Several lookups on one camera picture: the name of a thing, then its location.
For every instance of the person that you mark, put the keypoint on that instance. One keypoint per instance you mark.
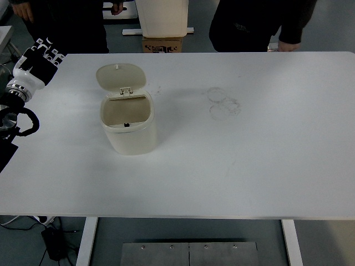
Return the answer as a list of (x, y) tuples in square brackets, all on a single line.
[(69, 25), (244, 25)]

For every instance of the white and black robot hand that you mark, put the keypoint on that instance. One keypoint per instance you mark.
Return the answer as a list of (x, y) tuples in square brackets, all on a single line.
[(27, 76)]

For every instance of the person's hand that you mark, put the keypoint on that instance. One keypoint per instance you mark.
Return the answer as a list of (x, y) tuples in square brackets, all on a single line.
[(23, 9), (288, 47), (116, 8)]

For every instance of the brown cardboard box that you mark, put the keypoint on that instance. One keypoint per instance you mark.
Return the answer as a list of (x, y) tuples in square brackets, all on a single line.
[(162, 44)]

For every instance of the white floor bar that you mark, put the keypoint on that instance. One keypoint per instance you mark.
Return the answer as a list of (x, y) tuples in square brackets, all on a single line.
[(131, 31)]

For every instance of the black power adapter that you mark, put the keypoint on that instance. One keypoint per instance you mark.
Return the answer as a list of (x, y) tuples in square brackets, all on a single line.
[(54, 243)]

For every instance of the large cream bin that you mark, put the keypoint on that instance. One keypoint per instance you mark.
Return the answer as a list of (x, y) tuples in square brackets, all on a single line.
[(163, 16)]

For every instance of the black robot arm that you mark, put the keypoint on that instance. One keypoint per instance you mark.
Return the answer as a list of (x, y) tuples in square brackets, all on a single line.
[(16, 110)]

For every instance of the grey metal plate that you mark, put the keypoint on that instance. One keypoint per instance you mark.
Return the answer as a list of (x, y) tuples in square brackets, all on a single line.
[(188, 255)]

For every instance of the white appliance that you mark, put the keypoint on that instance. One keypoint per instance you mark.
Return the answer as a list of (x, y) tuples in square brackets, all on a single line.
[(124, 15)]

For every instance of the cream trash bin body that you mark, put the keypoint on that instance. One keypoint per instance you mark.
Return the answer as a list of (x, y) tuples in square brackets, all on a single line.
[(133, 138)]

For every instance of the white power strip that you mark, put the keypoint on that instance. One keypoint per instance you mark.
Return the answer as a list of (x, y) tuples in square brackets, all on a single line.
[(45, 219)]

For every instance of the grey floor socket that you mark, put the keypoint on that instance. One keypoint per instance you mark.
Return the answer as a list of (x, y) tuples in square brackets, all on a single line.
[(273, 47)]

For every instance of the white table leg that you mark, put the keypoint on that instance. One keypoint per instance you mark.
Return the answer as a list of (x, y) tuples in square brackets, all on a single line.
[(86, 241), (292, 243)]

